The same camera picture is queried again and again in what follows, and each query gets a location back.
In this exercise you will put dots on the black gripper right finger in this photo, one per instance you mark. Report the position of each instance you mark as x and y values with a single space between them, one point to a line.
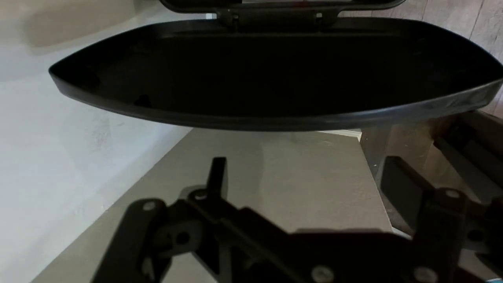
445 222

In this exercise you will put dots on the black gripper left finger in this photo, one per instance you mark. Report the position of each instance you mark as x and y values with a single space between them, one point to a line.
151 234

